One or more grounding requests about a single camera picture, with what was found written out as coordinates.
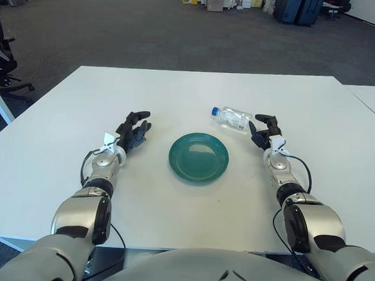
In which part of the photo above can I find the black left elbow cable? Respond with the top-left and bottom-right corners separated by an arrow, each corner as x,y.
109,223 -> 129,249

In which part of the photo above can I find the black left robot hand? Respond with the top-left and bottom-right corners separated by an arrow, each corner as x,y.
114,109 -> 154,155

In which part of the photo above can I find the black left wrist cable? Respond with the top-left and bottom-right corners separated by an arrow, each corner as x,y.
79,146 -> 111,189

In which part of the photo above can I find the dark blue hard case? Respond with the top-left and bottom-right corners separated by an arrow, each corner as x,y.
273,0 -> 304,26
296,0 -> 326,28

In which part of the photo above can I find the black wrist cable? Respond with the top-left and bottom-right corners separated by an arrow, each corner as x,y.
79,146 -> 111,189
279,152 -> 313,193

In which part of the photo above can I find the black elbow cable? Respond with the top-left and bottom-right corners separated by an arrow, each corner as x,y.
270,209 -> 317,276
109,223 -> 129,249

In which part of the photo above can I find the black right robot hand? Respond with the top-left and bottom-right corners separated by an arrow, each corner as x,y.
244,113 -> 284,152

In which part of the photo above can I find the clear plastic water bottle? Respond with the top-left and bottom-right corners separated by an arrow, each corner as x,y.
209,105 -> 254,132

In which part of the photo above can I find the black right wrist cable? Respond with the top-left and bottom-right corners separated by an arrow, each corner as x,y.
279,152 -> 313,193

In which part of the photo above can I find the grey robot torso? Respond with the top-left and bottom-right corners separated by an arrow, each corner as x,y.
79,240 -> 369,281

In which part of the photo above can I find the black right elbow cable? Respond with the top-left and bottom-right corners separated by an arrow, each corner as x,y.
270,209 -> 317,276

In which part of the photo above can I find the brown cardboard box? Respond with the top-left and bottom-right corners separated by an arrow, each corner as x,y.
205,0 -> 224,12

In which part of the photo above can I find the black background swivel chair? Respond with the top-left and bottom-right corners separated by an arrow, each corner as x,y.
322,0 -> 353,21

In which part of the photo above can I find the green round plate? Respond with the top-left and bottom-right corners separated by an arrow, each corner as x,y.
167,130 -> 232,186

